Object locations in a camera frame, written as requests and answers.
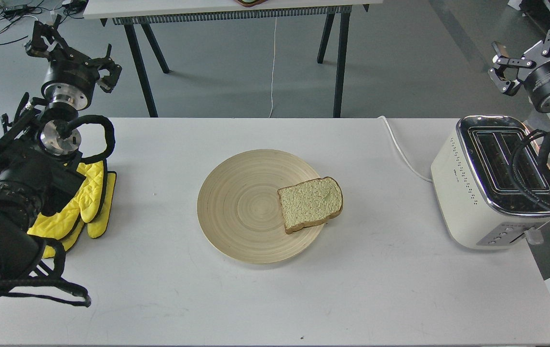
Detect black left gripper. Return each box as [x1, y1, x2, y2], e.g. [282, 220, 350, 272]
[25, 14, 122, 107]

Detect slice of bread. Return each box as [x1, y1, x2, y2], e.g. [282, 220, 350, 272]
[277, 176, 344, 234]

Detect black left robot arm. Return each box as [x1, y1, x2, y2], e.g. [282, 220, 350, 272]
[0, 15, 122, 307]

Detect cream and chrome toaster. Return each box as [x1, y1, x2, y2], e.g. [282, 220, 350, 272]
[431, 116, 550, 251]

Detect white background table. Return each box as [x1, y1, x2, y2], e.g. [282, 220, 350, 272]
[83, 0, 374, 118]

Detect yellow oven mitt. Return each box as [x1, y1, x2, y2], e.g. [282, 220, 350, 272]
[27, 160, 117, 251]

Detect brown object on background table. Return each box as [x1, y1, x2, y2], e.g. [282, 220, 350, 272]
[235, 0, 267, 7]

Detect round bamboo plate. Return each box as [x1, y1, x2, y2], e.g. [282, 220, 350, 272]
[196, 149, 322, 264]

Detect black cables on floor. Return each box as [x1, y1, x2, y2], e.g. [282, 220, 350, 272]
[0, 0, 88, 47]

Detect white toaster power cable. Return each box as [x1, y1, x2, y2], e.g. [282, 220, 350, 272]
[377, 116, 433, 183]

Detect thin white hanging cable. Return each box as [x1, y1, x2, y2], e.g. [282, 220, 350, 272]
[268, 17, 277, 118]

